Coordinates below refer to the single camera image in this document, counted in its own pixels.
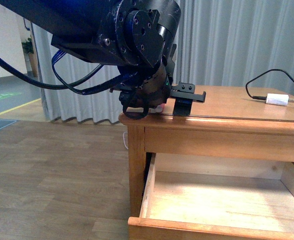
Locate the grey-green curtain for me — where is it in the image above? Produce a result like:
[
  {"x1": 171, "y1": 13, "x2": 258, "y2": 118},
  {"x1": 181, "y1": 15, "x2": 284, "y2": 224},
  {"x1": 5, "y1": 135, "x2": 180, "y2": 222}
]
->
[{"x1": 32, "y1": 0, "x2": 294, "y2": 123}]

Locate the wooden drawer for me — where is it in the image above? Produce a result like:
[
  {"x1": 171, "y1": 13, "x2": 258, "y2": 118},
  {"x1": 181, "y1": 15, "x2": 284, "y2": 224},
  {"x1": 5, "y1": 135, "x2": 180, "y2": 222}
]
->
[{"x1": 128, "y1": 153, "x2": 294, "y2": 240}]

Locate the black usb cable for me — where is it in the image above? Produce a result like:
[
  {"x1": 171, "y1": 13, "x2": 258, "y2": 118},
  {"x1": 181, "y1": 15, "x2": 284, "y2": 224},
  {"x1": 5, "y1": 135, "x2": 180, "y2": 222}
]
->
[{"x1": 245, "y1": 68, "x2": 294, "y2": 106}]

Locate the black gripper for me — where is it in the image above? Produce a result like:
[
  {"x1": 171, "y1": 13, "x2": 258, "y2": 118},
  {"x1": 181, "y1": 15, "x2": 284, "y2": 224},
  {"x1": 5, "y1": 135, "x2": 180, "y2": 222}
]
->
[{"x1": 110, "y1": 44, "x2": 206, "y2": 120}]

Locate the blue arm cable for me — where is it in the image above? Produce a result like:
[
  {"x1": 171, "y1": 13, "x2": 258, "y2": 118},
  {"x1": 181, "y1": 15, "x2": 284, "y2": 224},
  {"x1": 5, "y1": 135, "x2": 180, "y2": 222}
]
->
[{"x1": 51, "y1": 49, "x2": 140, "y2": 95}]

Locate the wooden nightstand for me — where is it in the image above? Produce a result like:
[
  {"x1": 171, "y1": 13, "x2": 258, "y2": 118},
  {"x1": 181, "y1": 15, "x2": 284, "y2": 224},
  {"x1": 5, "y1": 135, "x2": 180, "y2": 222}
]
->
[{"x1": 119, "y1": 86, "x2": 294, "y2": 218}]

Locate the white charger adapter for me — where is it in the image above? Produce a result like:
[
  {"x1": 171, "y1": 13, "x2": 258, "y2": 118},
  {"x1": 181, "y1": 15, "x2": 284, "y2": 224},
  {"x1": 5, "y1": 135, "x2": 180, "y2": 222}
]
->
[{"x1": 266, "y1": 93, "x2": 294, "y2": 106}]

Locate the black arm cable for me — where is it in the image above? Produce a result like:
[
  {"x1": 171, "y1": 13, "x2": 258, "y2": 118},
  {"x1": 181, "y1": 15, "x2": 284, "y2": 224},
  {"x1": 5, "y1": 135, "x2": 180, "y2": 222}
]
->
[{"x1": 0, "y1": 46, "x2": 104, "y2": 95}]

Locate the potted plant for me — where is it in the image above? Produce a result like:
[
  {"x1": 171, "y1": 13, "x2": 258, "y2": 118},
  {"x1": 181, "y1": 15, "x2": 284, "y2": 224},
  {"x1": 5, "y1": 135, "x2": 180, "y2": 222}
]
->
[{"x1": 21, "y1": 37, "x2": 38, "y2": 77}]

